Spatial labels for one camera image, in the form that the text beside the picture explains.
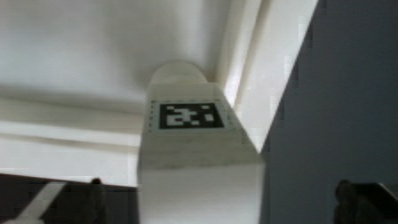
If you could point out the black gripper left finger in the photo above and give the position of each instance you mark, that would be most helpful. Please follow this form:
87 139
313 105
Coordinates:
80 203

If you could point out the white square tabletop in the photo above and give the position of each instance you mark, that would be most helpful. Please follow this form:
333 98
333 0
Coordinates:
82 48

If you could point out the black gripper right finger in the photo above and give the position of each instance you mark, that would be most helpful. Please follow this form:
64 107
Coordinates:
366 203

